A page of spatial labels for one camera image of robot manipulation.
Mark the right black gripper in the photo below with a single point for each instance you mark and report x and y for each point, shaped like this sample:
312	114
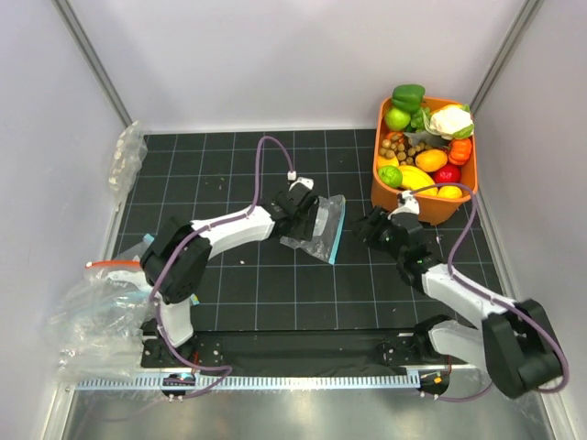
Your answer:
378	219

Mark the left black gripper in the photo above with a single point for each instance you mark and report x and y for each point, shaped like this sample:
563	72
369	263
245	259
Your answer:
304	230

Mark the clear zip bag blue zipper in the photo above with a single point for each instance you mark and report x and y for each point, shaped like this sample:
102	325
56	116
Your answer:
328	226

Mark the green lime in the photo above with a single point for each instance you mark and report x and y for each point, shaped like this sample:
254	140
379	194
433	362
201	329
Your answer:
391	176

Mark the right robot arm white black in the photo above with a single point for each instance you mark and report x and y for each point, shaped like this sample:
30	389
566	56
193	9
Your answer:
512	342

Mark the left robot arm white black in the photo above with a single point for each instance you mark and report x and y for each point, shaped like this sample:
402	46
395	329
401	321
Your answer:
175	261

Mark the spare zip bag blue zipper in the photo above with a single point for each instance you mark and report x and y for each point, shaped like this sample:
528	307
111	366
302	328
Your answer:
147	240

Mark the bag of white pieces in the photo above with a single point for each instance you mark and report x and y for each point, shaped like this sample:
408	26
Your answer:
127	160

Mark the pile of clear zip bags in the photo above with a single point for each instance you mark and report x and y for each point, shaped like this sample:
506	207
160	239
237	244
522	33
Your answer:
96	326

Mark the black gridded mat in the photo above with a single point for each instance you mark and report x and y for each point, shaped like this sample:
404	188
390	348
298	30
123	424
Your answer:
266	285

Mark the yellow star fruit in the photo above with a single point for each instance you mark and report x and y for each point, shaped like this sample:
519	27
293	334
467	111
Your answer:
414	179

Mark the orange plastic basket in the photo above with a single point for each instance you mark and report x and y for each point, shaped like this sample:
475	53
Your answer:
433	210

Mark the brown nut cluster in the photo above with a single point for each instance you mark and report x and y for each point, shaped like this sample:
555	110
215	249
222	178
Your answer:
397	148

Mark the yellow lemon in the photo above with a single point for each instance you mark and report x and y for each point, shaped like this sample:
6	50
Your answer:
450	192

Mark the orange mango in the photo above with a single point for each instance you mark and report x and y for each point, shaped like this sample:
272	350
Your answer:
431	160

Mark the red apple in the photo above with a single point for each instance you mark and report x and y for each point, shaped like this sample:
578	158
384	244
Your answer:
449	174

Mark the green apple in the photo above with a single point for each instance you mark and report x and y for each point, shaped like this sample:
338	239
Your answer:
397	120

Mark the green grape bunch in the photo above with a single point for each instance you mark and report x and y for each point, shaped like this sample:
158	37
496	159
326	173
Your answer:
417	122

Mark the small orange pumpkin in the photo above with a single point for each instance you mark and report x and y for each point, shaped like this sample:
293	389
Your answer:
459	151

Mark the white cauliflower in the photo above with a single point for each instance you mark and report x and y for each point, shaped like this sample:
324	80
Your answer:
452	121

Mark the green bell pepper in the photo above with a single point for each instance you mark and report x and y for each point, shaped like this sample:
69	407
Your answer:
408	97

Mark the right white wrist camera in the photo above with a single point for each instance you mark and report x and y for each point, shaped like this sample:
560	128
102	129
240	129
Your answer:
407	204

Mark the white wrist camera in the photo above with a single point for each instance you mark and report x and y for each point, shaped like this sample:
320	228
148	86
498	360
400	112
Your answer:
407	204
294	179

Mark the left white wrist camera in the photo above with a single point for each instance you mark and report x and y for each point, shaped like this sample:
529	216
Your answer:
294	179

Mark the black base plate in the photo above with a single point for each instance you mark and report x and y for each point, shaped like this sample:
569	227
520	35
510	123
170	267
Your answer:
308	352

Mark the slotted cable duct rail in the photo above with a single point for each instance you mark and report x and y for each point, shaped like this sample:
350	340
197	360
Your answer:
182	381

